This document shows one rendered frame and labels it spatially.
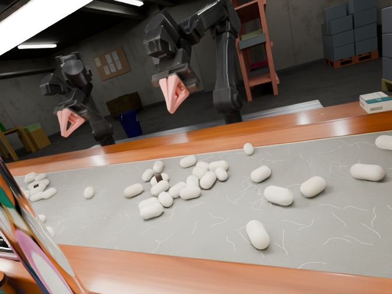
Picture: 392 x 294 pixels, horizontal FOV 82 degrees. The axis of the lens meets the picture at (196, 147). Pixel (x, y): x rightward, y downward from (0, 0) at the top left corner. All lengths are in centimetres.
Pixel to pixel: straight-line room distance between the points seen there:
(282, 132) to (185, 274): 35
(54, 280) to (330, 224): 26
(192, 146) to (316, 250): 37
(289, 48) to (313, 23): 79
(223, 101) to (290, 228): 56
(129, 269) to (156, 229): 9
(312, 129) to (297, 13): 699
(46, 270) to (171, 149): 42
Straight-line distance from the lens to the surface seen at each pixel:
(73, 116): 80
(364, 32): 596
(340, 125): 49
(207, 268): 23
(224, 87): 78
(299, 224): 29
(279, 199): 30
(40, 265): 22
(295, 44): 741
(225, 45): 84
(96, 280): 28
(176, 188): 38
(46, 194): 67
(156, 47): 52
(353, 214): 30
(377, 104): 51
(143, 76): 865
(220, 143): 52
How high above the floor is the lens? 93
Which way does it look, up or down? 19 degrees down
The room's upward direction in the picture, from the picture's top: 18 degrees counter-clockwise
